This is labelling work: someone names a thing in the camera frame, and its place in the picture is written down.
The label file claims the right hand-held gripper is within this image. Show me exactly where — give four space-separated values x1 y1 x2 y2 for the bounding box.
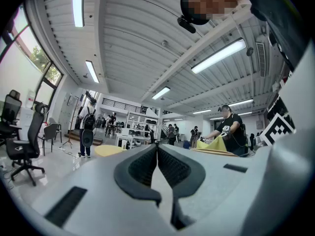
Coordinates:
242 39 315 236

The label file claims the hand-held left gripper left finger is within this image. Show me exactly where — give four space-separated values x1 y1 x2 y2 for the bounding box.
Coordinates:
114 144 162 207

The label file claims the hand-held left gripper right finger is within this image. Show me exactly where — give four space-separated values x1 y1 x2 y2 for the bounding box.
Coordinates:
157 144 206 231

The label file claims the yellow cloth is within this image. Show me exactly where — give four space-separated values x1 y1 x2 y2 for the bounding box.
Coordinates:
196 135 227 152

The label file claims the round wooden table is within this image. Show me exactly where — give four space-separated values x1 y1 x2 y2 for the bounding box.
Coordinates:
94 144 128 157

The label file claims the long ceiling light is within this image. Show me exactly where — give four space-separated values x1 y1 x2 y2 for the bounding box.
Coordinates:
227 98 254 107
85 60 100 84
72 0 86 28
151 86 171 101
190 38 247 75

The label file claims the ceiling air conditioner vent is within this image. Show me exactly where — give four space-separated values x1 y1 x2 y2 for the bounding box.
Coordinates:
255 41 267 78

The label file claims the white shelf unit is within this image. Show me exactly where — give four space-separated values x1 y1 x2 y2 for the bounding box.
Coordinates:
115 110 161 150

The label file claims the black balcony railing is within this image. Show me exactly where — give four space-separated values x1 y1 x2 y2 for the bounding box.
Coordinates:
101 97 149 115

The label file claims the wooden coat rack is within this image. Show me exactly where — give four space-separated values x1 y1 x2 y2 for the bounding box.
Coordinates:
62 94 82 149

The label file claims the person's black shirt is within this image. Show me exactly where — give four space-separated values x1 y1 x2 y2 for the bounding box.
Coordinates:
239 0 306 71

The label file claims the dark side chair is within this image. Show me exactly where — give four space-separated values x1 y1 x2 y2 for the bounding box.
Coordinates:
38 123 63 156

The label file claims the black mesh office chair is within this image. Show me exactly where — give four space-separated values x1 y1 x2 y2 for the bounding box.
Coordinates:
5 102 48 187
0 89 23 146

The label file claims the person's head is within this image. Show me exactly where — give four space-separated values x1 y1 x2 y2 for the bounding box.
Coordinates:
180 0 247 26

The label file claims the large window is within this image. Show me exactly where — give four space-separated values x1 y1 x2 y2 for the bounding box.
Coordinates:
0 3 64 109

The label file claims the black head-mounted camera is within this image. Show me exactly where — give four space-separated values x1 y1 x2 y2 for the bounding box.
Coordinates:
177 15 197 34

